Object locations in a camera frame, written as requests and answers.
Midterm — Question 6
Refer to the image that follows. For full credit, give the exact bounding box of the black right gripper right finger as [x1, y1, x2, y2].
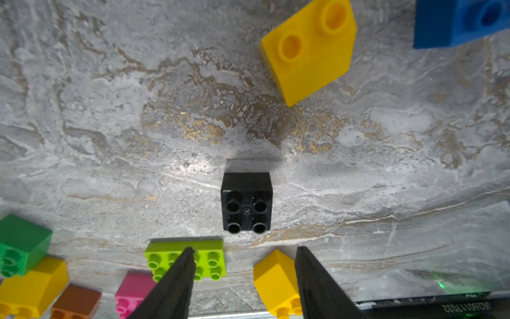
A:
[295, 246, 365, 318]

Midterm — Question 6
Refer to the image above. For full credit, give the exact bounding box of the green square lego brick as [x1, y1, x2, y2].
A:
[1, 215, 53, 279]

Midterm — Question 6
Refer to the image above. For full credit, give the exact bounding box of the pink square lego brick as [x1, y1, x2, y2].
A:
[114, 272, 156, 318]

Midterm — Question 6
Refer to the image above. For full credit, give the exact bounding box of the yellow small lego brick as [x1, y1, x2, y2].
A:
[253, 249, 303, 318]

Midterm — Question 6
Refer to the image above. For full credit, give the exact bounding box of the brown square lego brick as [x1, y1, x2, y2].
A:
[50, 284, 102, 319]

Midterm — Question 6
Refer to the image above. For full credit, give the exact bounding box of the yellow sloped lego brick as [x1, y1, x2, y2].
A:
[1, 257, 69, 318]

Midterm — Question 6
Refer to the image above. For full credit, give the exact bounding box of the blue square lego brick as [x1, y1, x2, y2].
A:
[413, 0, 509, 49]

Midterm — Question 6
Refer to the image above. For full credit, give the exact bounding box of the lime long lego brick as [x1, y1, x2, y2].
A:
[145, 239, 227, 283]

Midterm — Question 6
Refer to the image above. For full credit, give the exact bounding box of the yellow lego brick near arm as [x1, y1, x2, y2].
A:
[260, 0, 357, 106]

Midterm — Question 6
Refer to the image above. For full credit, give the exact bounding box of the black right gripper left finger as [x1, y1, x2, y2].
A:
[128, 247, 196, 319]

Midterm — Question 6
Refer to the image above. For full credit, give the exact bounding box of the black square lego brick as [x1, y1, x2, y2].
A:
[220, 172, 273, 234]

